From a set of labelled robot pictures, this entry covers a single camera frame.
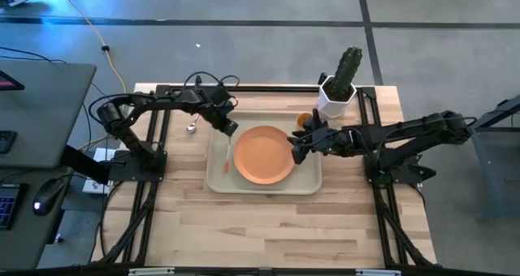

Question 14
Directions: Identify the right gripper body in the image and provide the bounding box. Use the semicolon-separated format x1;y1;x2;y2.
310;125;355;157

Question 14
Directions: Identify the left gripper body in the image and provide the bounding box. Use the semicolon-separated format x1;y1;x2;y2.
199;101;240;130

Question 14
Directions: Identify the orange cup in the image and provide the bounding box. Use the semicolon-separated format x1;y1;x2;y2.
296;111;314;130

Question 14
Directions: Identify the silver metal spoon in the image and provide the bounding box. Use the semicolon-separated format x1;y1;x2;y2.
185;113;201;134

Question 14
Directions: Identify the fork with orange handle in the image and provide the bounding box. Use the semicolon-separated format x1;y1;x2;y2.
222;134;233;175

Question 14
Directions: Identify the orange plate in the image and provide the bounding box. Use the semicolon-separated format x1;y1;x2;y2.
232;125;297;186

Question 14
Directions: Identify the beige plastic tray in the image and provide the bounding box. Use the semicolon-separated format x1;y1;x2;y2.
205;110;323;196

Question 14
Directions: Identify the white plant pot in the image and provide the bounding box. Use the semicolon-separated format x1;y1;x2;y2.
316;75;358;120

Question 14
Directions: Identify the green cactus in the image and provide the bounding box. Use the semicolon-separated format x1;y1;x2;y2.
324;45;364;102

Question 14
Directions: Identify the white power adapter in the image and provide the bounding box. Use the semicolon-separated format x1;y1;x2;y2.
82;147;117;196

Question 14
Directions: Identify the black angled bar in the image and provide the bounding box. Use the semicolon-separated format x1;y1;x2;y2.
59;144;111;186

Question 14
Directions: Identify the grey desk top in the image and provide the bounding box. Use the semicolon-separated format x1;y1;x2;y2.
0;60;98;170

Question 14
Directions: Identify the blue-grey metal cart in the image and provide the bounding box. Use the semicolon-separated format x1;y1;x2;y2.
470;93;520;220

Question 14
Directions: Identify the black computer mouse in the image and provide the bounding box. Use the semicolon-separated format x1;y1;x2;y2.
31;177;66;218

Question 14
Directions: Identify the dark laptop with red edge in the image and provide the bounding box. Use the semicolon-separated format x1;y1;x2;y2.
0;69;25;93

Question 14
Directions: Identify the black backlit keyboard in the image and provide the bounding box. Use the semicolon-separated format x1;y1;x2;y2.
0;182;21;231

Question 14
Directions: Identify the dark desk top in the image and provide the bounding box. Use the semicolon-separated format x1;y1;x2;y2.
0;168;72;271

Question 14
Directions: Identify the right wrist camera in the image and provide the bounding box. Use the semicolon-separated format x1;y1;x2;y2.
323;127;346;147

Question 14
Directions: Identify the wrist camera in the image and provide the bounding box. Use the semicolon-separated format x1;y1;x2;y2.
323;127;346;147
206;84;236;106

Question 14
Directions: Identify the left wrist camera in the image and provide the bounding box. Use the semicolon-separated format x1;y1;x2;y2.
206;84;236;106

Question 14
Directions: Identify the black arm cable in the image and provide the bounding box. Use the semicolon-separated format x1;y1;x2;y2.
182;71;241;91

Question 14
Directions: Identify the yellow cable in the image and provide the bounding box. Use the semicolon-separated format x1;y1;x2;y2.
52;0;129;94

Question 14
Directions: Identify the white frame bracket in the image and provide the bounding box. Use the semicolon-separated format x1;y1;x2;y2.
355;268;402;276
128;266;176;276

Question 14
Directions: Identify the black floor cable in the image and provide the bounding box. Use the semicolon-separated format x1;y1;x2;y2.
0;46;66;64

